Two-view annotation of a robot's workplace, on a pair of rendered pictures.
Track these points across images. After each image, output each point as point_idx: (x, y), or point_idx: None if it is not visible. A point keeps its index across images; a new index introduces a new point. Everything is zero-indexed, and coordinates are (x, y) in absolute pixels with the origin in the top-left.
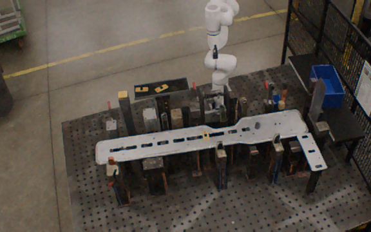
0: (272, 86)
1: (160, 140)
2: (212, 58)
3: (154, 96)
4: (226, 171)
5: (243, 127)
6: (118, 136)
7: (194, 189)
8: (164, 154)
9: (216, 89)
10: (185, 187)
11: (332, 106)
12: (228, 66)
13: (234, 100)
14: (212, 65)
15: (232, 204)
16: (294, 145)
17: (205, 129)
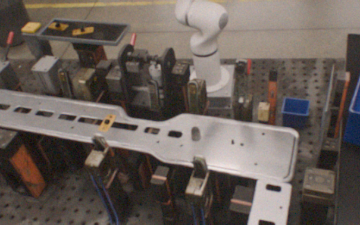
0: (239, 65)
1: (44, 108)
2: (182, 4)
3: (63, 39)
4: (144, 196)
5: (174, 130)
6: (5, 86)
7: (79, 206)
8: (31, 131)
9: (194, 62)
10: (71, 198)
11: None
12: (204, 21)
13: (180, 79)
14: (181, 15)
15: None
16: (242, 197)
17: (115, 113)
